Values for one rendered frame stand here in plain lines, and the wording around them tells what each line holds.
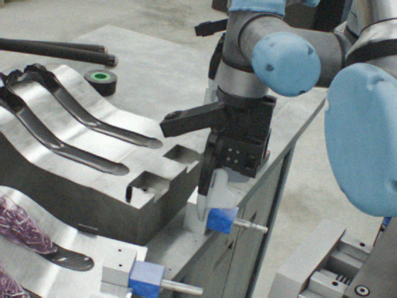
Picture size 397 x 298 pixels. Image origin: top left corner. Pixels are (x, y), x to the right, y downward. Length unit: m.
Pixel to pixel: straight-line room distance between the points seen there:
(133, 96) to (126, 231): 0.56
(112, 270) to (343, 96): 0.42
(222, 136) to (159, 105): 0.51
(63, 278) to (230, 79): 0.35
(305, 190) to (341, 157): 2.30
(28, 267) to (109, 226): 0.19
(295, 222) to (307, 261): 1.88
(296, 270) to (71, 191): 0.42
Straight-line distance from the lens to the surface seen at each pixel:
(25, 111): 1.06
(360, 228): 2.64
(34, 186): 0.99
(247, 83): 0.86
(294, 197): 2.71
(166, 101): 1.41
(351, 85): 0.46
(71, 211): 0.96
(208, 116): 0.91
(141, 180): 0.97
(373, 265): 0.62
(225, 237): 1.38
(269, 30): 0.76
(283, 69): 0.72
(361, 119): 0.45
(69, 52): 1.50
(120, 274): 0.78
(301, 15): 4.88
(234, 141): 0.90
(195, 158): 1.05
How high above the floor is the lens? 1.39
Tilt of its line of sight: 29 degrees down
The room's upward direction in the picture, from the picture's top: 10 degrees clockwise
